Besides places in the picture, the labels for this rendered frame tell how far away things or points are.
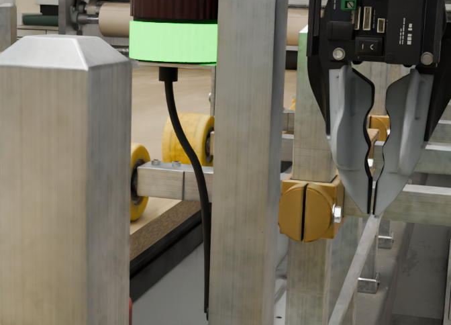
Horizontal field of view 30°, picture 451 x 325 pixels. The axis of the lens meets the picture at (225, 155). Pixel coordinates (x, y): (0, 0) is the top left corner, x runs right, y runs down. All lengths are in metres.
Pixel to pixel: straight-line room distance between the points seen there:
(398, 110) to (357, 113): 0.03
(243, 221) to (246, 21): 0.12
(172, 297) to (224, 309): 0.53
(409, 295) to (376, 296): 1.79
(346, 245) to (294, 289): 0.25
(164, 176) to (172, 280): 0.24
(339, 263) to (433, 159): 0.17
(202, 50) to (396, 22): 0.12
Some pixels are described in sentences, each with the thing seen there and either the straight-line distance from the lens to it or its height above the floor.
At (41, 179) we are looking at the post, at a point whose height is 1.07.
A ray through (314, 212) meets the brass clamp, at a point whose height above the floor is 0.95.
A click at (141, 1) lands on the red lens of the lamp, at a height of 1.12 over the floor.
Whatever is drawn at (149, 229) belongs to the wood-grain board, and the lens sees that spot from 0.88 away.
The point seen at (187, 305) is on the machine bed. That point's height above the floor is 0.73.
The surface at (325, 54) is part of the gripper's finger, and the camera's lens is 0.52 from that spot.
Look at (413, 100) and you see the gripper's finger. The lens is 0.50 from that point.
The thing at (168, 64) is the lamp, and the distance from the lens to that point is 0.51.
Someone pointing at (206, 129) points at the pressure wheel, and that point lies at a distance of 1.08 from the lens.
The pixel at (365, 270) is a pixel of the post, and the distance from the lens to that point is 1.30.
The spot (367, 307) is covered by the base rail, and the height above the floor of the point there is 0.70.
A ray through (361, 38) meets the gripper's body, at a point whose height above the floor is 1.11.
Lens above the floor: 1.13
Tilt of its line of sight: 10 degrees down
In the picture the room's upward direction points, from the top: 2 degrees clockwise
